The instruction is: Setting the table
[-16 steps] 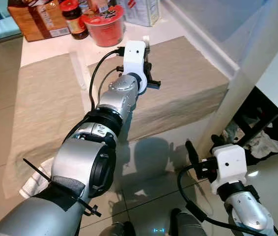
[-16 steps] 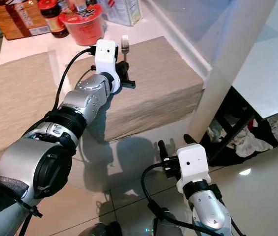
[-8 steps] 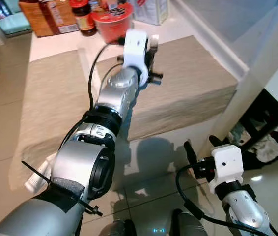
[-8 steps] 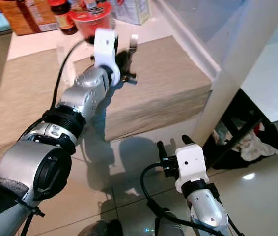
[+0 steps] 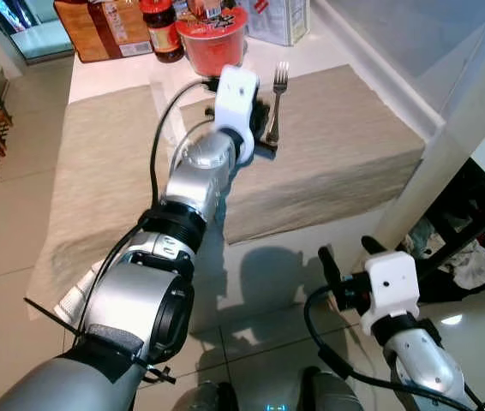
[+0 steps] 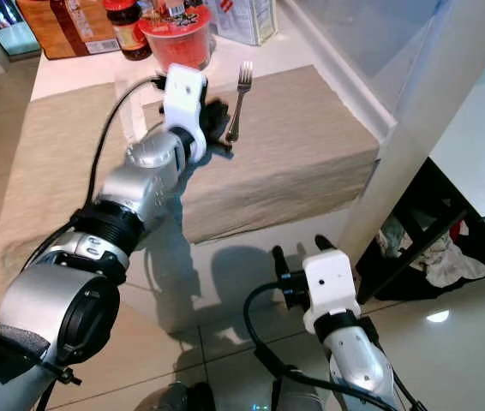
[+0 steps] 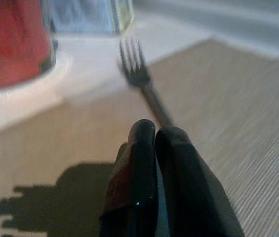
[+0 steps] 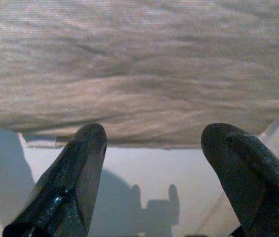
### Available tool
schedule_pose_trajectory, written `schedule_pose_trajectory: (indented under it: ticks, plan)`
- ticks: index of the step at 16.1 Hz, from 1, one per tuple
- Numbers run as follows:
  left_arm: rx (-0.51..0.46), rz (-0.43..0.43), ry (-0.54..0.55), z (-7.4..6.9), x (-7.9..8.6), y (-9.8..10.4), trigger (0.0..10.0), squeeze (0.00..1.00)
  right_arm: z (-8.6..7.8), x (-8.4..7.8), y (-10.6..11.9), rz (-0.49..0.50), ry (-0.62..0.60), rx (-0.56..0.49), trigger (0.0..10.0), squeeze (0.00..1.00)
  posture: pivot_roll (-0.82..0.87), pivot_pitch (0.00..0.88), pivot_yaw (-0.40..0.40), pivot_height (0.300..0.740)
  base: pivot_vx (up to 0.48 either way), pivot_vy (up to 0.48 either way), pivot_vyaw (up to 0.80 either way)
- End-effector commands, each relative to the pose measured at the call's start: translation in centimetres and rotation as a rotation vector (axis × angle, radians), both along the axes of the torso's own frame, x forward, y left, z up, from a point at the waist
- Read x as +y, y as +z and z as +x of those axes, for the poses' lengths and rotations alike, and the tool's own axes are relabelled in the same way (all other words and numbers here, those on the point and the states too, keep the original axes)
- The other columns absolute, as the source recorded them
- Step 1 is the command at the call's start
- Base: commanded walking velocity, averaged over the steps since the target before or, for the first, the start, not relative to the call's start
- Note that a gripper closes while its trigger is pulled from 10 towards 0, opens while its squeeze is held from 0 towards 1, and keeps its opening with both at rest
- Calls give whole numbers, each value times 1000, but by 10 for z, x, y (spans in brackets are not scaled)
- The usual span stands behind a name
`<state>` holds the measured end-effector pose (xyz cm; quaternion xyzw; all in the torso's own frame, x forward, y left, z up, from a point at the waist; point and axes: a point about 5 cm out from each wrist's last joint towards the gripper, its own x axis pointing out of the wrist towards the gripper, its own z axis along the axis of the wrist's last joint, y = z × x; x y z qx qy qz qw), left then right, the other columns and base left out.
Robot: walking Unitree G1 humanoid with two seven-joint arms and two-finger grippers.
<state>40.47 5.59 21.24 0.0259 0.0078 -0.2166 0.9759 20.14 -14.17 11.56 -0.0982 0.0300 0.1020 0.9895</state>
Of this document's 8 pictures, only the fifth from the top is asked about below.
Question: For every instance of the silver metal fork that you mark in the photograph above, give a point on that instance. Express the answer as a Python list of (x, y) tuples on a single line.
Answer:
[(280, 77)]

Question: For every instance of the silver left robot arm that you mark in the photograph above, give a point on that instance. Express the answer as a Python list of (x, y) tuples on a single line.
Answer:
[(195, 171)]

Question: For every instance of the beige woven placemat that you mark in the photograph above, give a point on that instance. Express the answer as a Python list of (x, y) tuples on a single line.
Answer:
[(337, 145), (97, 171)]

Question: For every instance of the pile of white clothes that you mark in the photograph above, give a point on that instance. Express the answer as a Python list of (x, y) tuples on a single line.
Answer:
[(465, 261)]

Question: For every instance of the red plastic tub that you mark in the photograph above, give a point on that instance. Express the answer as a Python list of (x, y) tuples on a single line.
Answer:
[(212, 47)]

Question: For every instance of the grey robot right foot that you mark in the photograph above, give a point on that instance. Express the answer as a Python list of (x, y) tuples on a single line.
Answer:
[(328, 394)]

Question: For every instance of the grey robot foot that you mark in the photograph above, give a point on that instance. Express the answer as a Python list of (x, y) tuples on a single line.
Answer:
[(328, 394), (204, 398)]

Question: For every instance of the white cream cracker box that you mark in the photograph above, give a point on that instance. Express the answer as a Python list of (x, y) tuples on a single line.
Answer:
[(277, 19)]

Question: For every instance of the black metal stand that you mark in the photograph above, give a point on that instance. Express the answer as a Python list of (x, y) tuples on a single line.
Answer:
[(474, 197)]

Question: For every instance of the brown capped sauce bottle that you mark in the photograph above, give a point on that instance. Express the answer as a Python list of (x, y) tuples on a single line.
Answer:
[(206, 7)]

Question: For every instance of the dark jar with red lid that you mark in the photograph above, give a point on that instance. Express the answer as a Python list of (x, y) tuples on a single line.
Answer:
[(164, 34)]

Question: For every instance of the grey robot left foot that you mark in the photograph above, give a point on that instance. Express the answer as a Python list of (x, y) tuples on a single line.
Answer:
[(204, 398)]

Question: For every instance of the brown cardboard food box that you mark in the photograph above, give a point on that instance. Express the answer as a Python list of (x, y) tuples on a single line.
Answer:
[(101, 26)]

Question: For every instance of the white rolled paper towel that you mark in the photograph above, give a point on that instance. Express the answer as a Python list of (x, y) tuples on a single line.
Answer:
[(73, 301)]

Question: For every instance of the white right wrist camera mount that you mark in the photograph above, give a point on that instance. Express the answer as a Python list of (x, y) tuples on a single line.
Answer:
[(392, 278)]

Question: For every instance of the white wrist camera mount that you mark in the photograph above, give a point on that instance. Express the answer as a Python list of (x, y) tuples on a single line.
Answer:
[(392, 278), (236, 94)]

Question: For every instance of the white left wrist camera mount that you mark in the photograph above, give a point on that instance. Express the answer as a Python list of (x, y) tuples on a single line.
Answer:
[(236, 94)]

